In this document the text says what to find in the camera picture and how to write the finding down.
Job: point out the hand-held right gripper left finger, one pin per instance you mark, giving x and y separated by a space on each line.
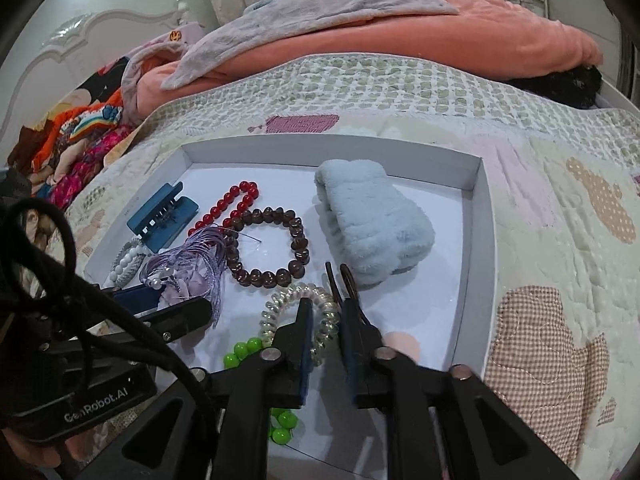
305 355

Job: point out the black cloth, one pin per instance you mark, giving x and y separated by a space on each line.
565 85

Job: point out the grey pink cloth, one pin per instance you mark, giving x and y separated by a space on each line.
300 15

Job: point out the purple ribbon hair accessory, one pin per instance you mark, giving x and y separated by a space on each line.
195 260

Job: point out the patterned quilt bedspread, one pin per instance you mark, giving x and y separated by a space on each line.
550 210

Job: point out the colourful clothing pile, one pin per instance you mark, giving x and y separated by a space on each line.
85 125

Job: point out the white headboard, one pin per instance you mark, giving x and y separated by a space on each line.
75 35

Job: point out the blue rectangular hair clip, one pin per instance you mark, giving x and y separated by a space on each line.
175 210

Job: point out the white shallow tray box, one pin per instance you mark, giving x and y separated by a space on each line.
440 260

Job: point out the orange blanket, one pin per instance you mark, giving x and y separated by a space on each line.
400 30

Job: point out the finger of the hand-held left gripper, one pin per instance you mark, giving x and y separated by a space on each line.
134 300
180 317

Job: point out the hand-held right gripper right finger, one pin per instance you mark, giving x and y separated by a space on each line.
352 360

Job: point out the pink pillow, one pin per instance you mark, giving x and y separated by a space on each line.
185 35

